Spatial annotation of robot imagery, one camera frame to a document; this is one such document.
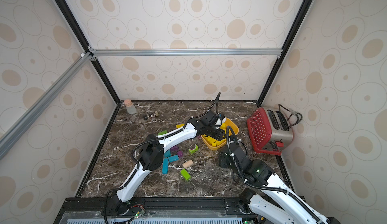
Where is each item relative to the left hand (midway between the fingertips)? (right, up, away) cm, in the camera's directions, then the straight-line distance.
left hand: (228, 135), depth 87 cm
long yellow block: (-31, +4, +20) cm, 37 cm away
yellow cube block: (-8, -6, +6) cm, 12 cm away
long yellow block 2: (-10, -4, +9) cm, 14 cm away
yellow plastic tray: (-4, -5, +4) cm, 8 cm away
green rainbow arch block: (-21, -10, +5) cm, 24 cm away
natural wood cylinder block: (-24, -16, -1) cm, 29 cm away
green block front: (-25, -21, -4) cm, 33 cm away
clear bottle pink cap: (-68, +17, +25) cm, 74 cm away
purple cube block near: (-28, -11, +3) cm, 31 cm away
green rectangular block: (-41, 0, +14) cm, 44 cm away
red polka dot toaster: (+22, +3, -5) cm, 23 cm away
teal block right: (-32, -13, 0) cm, 34 cm away
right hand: (-3, -8, -13) cm, 15 cm away
